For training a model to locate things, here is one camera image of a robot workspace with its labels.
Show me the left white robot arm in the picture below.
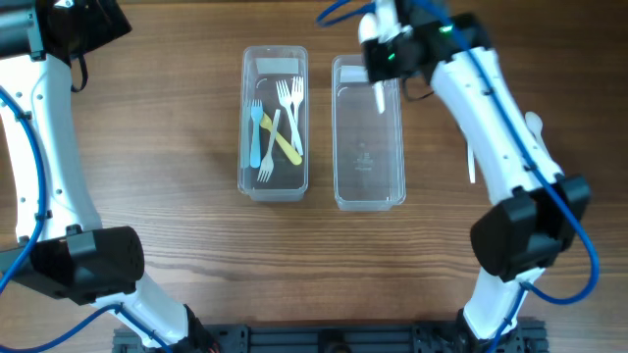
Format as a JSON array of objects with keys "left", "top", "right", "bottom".
[{"left": 1, "top": 0, "right": 220, "bottom": 352}]

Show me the right clear plastic container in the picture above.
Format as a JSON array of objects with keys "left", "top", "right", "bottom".
[{"left": 332, "top": 55, "right": 406, "bottom": 212}]

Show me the thin white plastic fork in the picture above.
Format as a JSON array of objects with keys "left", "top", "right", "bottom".
[{"left": 257, "top": 109, "right": 281, "bottom": 182}]

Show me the left blue cable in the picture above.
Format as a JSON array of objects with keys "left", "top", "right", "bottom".
[{"left": 0, "top": 87, "right": 171, "bottom": 353}]

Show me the blue cable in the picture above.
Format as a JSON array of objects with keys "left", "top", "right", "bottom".
[
  {"left": 0, "top": 87, "right": 171, "bottom": 353},
  {"left": 315, "top": 0, "right": 601, "bottom": 353}
]

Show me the wide white plastic fork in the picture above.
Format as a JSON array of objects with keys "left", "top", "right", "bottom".
[{"left": 250, "top": 100, "right": 264, "bottom": 168}]

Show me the left clear plastic container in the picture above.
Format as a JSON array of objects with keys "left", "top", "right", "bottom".
[{"left": 237, "top": 45, "right": 309, "bottom": 202}]

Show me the clear plastic container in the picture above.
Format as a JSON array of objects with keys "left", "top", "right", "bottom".
[
  {"left": 332, "top": 55, "right": 406, "bottom": 212},
  {"left": 237, "top": 45, "right": 309, "bottom": 202}
]

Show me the curved white plastic fork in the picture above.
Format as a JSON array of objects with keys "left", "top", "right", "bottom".
[{"left": 291, "top": 76, "right": 304, "bottom": 155}]

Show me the right blue cable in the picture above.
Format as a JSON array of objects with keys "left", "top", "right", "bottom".
[{"left": 315, "top": 0, "right": 601, "bottom": 353}]

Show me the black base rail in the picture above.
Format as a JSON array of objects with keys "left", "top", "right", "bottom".
[{"left": 111, "top": 320, "right": 550, "bottom": 353}]

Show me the yellow plastic fork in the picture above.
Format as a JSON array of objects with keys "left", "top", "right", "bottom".
[{"left": 261, "top": 114, "right": 302, "bottom": 166}]

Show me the white plastic spoon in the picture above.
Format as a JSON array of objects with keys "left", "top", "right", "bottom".
[
  {"left": 467, "top": 143, "right": 476, "bottom": 184},
  {"left": 373, "top": 81, "right": 386, "bottom": 114},
  {"left": 524, "top": 112, "right": 549, "bottom": 154}
]

